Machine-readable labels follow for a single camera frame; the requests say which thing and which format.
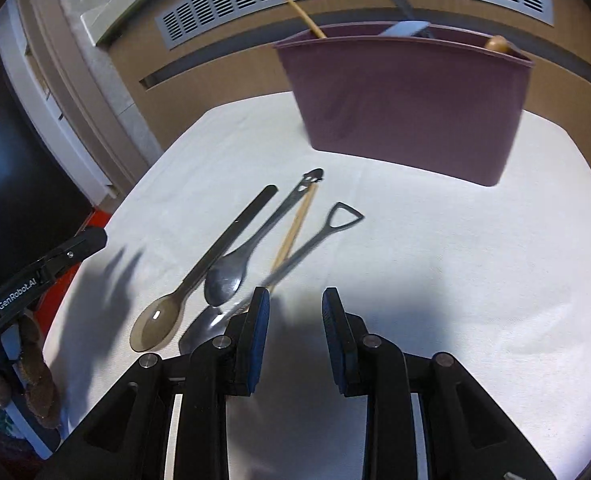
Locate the dark spoon with cutout handle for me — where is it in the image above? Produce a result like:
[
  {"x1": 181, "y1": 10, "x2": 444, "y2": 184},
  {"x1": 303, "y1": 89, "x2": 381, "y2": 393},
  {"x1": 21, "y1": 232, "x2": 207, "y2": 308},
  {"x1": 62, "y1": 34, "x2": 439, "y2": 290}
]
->
[{"x1": 204, "y1": 168, "x2": 325, "y2": 307}]

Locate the maroon utensil holder box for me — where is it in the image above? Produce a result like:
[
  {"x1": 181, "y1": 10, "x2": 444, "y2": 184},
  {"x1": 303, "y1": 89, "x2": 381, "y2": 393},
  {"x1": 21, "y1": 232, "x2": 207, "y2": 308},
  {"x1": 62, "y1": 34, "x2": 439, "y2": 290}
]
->
[{"x1": 274, "y1": 22, "x2": 533, "y2": 186}]

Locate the white tablecloth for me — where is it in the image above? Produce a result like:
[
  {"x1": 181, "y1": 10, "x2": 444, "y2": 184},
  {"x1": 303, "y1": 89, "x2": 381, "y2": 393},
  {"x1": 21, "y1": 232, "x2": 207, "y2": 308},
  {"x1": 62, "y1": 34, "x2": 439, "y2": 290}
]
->
[{"x1": 44, "y1": 93, "x2": 591, "y2": 479}]

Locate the translucent brown long spoon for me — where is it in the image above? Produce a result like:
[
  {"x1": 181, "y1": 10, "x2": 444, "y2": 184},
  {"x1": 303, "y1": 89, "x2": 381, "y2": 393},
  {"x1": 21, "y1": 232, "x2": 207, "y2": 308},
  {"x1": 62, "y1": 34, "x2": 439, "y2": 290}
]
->
[{"x1": 129, "y1": 184, "x2": 278, "y2": 352}]

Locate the light blue plastic spoon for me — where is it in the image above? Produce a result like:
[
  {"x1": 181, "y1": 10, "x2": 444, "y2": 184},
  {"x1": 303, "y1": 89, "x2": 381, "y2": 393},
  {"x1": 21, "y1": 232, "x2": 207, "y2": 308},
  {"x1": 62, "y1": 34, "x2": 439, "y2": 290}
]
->
[{"x1": 380, "y1": 20, "x2": 432, "y2": 38}]

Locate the dark metal spoon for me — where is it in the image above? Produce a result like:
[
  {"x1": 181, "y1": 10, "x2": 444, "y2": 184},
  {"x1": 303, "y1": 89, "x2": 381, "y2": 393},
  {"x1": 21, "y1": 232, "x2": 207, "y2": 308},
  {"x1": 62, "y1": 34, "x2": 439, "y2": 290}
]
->
[{"x1": 391, "y1": 0, "x2": 420, "y2": 21}]

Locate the brown wooden spoon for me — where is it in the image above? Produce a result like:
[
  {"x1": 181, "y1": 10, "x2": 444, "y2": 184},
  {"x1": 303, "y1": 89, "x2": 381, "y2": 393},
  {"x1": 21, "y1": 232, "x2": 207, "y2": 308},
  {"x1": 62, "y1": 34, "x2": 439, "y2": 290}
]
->
[{"x1": 484, "y1": 35, "x2": 518, "y2": 55}]

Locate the steel shovel-shaped spoon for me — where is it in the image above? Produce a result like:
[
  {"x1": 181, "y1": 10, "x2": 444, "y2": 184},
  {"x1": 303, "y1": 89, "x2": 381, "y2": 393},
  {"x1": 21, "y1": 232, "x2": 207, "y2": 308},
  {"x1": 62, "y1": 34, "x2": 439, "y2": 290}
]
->
[{"x1": 178, "y1": 202, "x2": 365, "y2": 356}]

